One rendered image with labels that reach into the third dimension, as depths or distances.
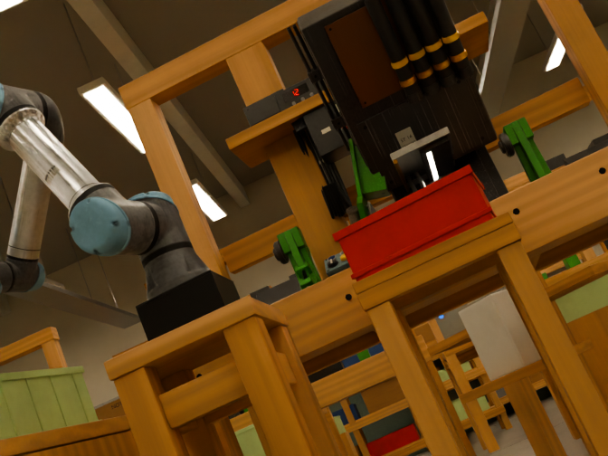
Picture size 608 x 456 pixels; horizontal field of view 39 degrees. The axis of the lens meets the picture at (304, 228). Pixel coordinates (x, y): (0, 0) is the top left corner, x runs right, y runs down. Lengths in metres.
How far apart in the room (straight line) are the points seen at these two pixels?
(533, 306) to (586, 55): 1.31
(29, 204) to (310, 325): 0.73
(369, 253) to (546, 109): 1.26
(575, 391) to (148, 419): 0.81
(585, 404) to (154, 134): 1.82
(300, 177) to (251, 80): 0.38
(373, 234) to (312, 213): 1.01
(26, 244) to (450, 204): 1.02
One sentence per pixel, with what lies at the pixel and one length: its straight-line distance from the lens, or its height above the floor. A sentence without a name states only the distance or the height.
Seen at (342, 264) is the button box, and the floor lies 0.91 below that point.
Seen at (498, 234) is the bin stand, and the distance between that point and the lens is 1.70.
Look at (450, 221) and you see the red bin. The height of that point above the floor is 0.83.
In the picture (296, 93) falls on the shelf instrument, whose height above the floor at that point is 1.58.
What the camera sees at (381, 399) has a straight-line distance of 9.25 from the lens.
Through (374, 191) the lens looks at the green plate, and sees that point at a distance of 2.36.
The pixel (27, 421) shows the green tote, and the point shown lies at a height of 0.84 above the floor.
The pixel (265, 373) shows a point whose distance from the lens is 1.64.
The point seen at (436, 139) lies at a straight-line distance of 2.18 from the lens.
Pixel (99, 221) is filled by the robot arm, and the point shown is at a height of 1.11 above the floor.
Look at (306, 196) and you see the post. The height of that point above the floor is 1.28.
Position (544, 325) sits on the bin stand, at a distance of 1.69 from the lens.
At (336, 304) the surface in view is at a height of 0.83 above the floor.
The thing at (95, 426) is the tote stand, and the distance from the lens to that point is 2.03.
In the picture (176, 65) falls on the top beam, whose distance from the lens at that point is 3.03.
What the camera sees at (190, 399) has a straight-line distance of 1.69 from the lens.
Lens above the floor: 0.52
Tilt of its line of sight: 14 degrees up
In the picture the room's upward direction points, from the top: 24 degrees counter-clockwise
